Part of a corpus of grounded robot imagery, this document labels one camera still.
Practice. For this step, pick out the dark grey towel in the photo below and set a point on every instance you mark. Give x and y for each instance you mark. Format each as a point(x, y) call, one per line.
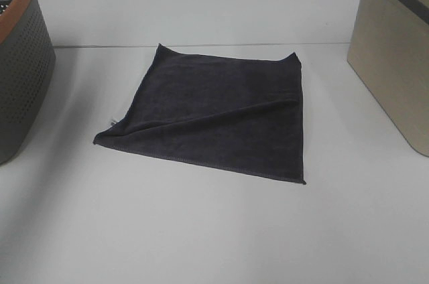
point(238, 115)

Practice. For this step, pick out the grey basket with orange rim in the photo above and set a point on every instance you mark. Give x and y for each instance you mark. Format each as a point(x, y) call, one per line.
point(27, 63)

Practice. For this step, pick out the beige storage bin grey rim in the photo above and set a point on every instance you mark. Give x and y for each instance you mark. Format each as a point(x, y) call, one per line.
point(389, 53)

